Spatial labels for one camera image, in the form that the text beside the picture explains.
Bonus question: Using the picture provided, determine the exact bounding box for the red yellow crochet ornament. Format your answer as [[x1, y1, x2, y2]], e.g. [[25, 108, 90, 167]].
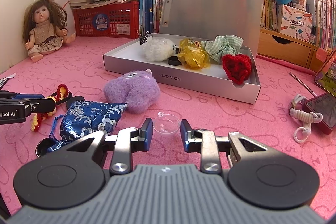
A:
[[31, 84, 72, 132]]

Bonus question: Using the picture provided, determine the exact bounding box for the clear plastic ball half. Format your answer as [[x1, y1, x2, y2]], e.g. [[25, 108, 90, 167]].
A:
[[153, 112, 181, 136]]

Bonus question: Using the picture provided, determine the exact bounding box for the blue floral brocade pouch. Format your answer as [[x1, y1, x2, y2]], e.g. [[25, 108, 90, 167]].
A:
[[47, 101, 127, 153]]

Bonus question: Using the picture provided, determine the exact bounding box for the purple plush monster toy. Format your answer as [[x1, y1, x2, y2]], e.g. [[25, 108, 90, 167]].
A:
[[103, 69, 161, 114]]

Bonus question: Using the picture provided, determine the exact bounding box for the black round lid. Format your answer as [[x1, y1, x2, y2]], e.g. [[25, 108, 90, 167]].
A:
[[35, 138, 58, 158]]

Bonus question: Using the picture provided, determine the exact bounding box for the brown haired baby doll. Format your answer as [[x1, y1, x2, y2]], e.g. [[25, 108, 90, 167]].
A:
[[22, 0, 76, 63]]

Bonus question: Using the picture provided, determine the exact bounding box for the red crochet heart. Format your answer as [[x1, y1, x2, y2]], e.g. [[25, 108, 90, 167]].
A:
[[222, 54, 252, 85]]

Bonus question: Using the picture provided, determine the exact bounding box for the black round cap in box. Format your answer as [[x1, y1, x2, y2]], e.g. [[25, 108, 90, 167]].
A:
[[167, 48, 182, 66]]

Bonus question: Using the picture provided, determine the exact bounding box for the yellow plastic wrapped packet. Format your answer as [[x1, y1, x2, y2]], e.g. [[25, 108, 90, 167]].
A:
[[177, 39, 211, 70]]

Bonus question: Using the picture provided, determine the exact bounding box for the white fluffy plush toy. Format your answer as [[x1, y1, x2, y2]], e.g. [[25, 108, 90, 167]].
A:
[[142, 38, 177, 62]]

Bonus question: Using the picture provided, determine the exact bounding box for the black binder clip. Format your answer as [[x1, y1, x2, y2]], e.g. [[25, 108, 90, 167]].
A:
[[138, 31, 149, 45]]

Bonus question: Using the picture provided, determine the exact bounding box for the green gingham scrunchie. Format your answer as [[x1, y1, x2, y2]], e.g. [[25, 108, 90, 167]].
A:
[[201, 35, 244, 64]]

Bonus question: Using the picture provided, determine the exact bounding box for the wooden drawer shelf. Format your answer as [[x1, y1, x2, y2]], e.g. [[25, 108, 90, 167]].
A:
[[257, 27, 332, 72]]

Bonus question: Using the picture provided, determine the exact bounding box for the red plastic crate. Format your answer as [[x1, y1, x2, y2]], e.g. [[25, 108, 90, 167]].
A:
[[73, 1, 139, 39]]

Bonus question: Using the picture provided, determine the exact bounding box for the smartphone in red case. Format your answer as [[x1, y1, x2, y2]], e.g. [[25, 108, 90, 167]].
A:
[[303, 93, 336, 135]]

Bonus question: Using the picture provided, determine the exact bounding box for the silver cardboard box with lid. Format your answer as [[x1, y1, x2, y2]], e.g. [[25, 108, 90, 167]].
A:
[[103, 0, 261, 104]]

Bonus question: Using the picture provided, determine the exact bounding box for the pink dollhouse toy box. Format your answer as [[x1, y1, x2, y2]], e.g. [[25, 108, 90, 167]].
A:
[[314, 49, 335, 97]]

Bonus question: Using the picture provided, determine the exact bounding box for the white label printer box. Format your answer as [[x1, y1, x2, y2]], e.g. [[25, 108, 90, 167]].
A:
[[277, 5, 313, 42]]

